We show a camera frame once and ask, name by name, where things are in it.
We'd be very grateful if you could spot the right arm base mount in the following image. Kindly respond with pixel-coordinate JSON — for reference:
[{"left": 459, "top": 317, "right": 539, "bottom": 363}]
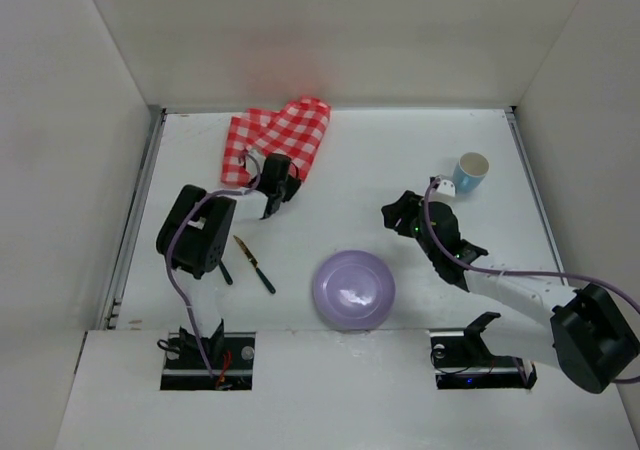
[{"left": 430, "top": 312, "right": 537, "bottom": 390}]

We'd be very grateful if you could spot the gold fork green handle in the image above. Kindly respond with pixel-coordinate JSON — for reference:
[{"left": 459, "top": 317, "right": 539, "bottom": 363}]
[{"left": 219, "top": 262, "right": 233, "bottom": 286}]

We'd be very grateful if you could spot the left aluminium table rail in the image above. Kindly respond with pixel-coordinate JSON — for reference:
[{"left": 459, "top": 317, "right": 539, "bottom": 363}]
[{"left": 94, "top": 105, "right": 167, "bottom": 330}]

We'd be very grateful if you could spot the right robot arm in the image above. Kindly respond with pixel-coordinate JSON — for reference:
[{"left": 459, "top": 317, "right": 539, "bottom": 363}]
[{"left": 381, "top": 191, "right": 639, "bottom": 394}]

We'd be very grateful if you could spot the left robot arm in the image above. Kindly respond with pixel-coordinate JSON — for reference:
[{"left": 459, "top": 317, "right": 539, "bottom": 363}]
[{"left": 156, "top": 152, "right": 302, "bottom": 369}]

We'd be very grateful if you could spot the blue white mug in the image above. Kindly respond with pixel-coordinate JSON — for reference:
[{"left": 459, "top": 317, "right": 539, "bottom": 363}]
[{"left": 452, "top": 152, "right": 490, "bottom": 194}]

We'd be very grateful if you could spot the gold knife green handle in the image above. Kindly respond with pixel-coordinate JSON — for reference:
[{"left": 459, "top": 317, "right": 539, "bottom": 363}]
[{"left": 233, "top": 235, "right": 276, "bottom": 295}]

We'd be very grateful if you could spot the red white checkered cloth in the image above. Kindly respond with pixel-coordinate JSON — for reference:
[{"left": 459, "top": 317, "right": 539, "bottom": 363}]
[{"left": 220, "top": 97, "right": 331, "bottom": 186}]

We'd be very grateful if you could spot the purple plastic plate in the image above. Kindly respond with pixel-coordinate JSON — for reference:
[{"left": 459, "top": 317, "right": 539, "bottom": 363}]
[{"left": 312, "top": 250, "right": 396, "bottom": 331}]

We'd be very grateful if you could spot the aluminium table rail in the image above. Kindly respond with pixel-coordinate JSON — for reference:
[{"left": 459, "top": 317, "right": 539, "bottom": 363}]
[
  {"left": 94, "top": 105, "right": 167, "bottom": 330},
  {"left": 505, "top": 107, "right": 564, "bottom": 272}
]

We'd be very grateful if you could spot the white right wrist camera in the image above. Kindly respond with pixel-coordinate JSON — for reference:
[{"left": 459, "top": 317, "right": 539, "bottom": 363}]
[{"left": 432, "top": 176, "right": 456, "bottom": 199}]

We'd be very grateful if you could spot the right aluminium table rail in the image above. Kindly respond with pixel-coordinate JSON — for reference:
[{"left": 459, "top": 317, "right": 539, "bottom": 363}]
[{"left": 505, "top": 107, "right": 564, "bottom": 272}]

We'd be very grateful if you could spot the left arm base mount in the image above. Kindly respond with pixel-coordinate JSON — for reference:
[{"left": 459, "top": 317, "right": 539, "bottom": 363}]
[{"left": 156, "top": 323, "right": 256, "bottom": 392}]

